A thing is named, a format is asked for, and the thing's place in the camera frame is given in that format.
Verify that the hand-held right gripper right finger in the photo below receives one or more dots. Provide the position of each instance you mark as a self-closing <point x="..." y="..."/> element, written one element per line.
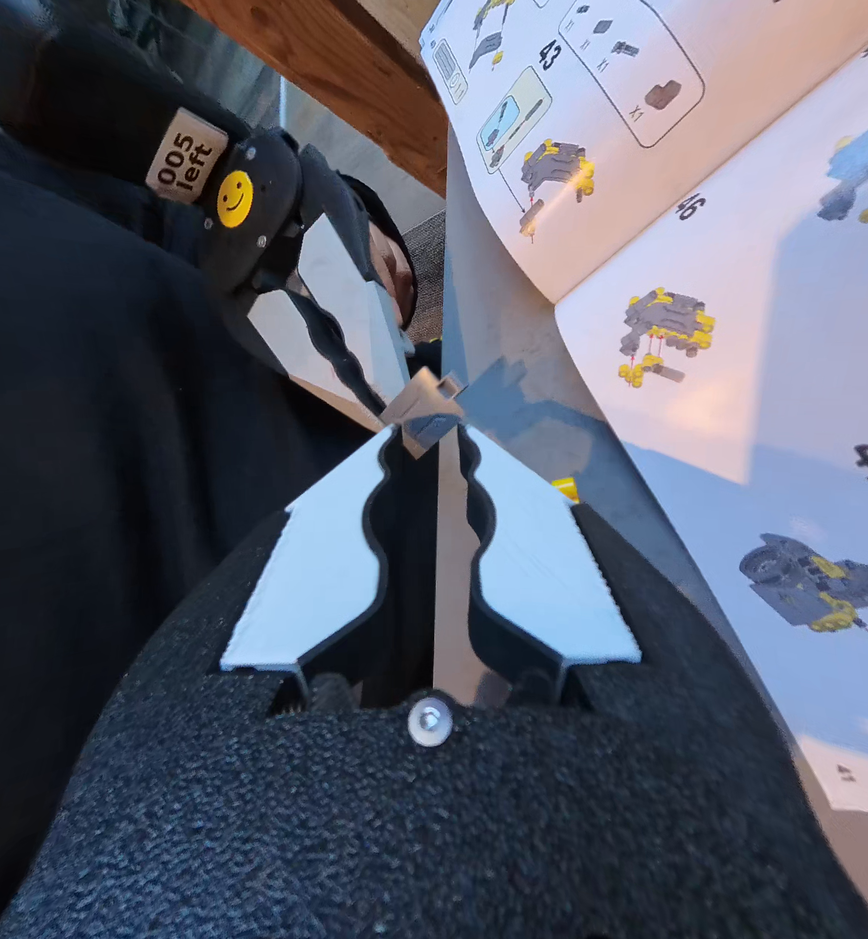
<point x="551" y="579"/>

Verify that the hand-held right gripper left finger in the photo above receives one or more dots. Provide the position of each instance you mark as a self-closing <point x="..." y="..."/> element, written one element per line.
<point x="309" y="572"/>

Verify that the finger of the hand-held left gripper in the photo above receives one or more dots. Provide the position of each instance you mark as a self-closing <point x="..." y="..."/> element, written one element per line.
<point x="294" y="345"/>
<point x="349" y="293"/>

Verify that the yellow grey brick assembly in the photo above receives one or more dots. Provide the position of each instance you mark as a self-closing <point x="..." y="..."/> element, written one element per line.
<point x="566" y="489"/>

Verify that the grey curved panel brick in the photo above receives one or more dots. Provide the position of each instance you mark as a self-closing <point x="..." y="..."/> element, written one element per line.
<point x="423" y="414"/>

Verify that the grey desk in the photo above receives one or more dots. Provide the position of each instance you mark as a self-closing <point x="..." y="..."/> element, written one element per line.
<point x="478" y="293"/>

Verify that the person's left hand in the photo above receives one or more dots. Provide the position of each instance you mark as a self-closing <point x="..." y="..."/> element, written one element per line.
<point x="397" y="282"/>

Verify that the person's black clothing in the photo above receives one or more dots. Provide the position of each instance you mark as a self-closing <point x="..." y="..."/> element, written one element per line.
<point x="74" y="513"/>

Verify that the open instruction booklet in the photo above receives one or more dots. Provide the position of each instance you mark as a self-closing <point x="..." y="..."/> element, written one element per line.
<point x="698" y="367"/>

